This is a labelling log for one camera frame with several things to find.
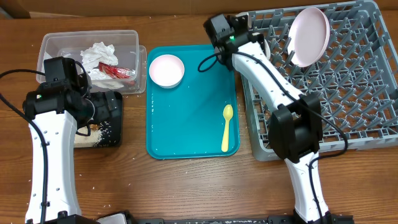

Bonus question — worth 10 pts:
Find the grey dishwasher rack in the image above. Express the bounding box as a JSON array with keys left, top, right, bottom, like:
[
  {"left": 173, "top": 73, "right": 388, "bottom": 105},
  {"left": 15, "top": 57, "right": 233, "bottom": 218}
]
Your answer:
[{"left": 248, "top": 1, "right": 397, "bottom": 152}]

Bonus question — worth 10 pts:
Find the pink round plate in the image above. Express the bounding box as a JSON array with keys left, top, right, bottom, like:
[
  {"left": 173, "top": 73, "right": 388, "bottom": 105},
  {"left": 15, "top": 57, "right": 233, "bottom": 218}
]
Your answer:
[{"left": 287, "top": 7, "right": 330, "bottom": 67}]

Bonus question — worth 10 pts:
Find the pink bowl with nuts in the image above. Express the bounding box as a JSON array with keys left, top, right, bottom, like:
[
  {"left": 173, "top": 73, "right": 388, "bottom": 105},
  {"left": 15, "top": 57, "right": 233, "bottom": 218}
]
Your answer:
[{"left": 149, "top": 54, "right": 185, "bottom": 88}]

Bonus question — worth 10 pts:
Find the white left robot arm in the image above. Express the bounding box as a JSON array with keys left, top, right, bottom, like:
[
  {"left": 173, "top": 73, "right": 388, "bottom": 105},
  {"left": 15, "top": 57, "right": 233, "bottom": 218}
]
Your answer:
[{"left": 23, "top": 57, "right": 123, "bottom": 223}]

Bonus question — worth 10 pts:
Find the black plastic tray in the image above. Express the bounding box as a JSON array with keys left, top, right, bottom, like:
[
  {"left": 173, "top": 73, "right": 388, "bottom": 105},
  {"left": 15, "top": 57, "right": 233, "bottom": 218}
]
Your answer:
[{"left": 79, "top": 94, "right": 123, "bottom": 147}]

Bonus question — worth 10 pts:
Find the teal serving tray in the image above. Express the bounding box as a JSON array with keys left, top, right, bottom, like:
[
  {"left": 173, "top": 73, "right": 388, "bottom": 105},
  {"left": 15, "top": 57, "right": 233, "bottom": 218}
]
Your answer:
[{"left": 146, "top": 45, "right": 240, "bottom": 160}]

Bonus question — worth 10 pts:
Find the yellow plastic spoon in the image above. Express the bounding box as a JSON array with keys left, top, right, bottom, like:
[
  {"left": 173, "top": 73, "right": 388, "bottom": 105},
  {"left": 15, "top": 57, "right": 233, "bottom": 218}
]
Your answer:
[{"left": 221, "top": 105, "right": 233, "bottom": 152}]

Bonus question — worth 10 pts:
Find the red snack wrapper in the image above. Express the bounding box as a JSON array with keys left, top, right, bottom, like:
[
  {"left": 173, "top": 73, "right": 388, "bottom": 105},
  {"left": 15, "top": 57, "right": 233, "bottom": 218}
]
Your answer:
[{"left": 98, "top": 62, "right": 136, "bottom": 79}]

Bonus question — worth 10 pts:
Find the white napkin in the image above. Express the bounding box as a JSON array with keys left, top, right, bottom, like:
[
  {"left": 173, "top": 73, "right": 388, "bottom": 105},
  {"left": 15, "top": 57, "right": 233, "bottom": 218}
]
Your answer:
[{"left": 80, "top": 42, "right": 124, "bottom": 90}]

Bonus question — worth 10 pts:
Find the clear plastic waste bin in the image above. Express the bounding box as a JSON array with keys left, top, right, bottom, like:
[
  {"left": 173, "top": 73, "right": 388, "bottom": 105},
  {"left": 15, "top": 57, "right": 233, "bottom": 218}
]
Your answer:
[{"left": 37, "top": 30, "right": 147, "bottom": 95}]

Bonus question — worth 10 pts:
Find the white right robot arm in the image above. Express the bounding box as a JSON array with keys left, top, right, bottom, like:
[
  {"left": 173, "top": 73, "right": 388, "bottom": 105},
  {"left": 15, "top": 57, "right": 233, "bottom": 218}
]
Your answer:
[{"left": 203, "top": 14, "right": 329, "bottom": 223}]

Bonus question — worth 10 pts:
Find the pale green bowl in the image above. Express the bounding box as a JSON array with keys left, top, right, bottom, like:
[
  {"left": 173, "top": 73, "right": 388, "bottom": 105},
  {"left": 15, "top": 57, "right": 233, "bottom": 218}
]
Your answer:
[{"left": 252, "top": 32, "right": 271, "bottom": 60}]

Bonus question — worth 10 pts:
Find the white rice pile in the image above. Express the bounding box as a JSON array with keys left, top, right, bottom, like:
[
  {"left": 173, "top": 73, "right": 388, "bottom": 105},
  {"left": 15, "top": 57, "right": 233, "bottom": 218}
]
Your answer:
[{"left": 74, "top": 121, "right": 112, "bottom": 148}]

